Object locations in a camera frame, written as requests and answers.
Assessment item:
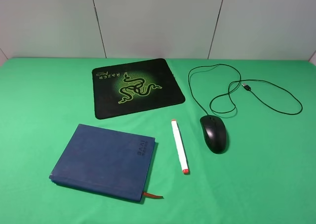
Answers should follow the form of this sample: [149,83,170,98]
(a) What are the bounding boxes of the blue hardcover notebook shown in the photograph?
[49,124,161,202]

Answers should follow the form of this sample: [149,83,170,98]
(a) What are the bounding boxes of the white marker pen orange ends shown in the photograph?
[171,119,190,175]

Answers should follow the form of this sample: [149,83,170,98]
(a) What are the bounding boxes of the black mouse usb cable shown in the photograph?
[188,64,303,118]

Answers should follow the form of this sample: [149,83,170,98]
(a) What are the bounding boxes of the black computer mouse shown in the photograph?
[199,115,227,154]

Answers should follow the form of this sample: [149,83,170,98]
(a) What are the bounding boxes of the black green snake mouse pad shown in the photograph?
[92,58,185,119]

